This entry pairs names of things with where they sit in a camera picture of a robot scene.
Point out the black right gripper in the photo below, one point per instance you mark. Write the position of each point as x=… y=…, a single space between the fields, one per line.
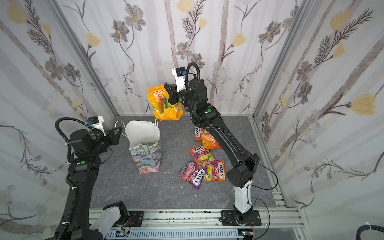
x=175 y=96

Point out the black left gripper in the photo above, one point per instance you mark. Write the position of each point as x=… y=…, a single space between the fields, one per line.
x=114 y=138

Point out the yellow mango gummy bag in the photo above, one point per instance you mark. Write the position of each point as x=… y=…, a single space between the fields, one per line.
x=163 y=110

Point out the floral white paper bag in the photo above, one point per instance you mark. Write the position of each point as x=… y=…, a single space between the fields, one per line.
x=145 y=144

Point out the orange corn chips bag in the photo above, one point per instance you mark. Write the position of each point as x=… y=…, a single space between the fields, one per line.
x=209 y=142

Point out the purple Fox's candy bag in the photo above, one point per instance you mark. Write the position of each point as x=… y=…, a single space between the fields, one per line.
x=193 y=174

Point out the orange Fox's candy bag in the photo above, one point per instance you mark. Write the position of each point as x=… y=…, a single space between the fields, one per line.
x=215 y=171

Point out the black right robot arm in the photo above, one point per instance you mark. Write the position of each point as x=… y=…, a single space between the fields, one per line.
x=190 y=91

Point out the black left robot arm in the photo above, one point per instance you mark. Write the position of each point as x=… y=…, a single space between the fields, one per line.
x=84 y=149

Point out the red Fox's candy bag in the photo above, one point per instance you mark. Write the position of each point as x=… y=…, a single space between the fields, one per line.
x=199 y=132

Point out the pink-yellow Fox's candy bag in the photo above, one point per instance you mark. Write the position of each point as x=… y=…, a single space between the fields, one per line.
x=201 y=154

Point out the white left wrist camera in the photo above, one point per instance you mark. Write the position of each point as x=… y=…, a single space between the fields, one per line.
x=96 y=123

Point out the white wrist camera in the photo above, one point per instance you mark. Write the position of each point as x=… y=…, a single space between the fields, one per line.
x=180 y=74
x=96 y=123

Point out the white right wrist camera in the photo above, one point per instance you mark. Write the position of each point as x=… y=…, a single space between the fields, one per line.
x=180 y=74

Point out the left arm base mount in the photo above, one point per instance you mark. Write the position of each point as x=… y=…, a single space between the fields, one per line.
x=116 y=215

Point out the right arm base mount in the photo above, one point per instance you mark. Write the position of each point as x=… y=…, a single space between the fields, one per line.
x=243 y=213

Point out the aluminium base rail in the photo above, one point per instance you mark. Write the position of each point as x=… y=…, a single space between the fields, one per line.
x=266 y=223

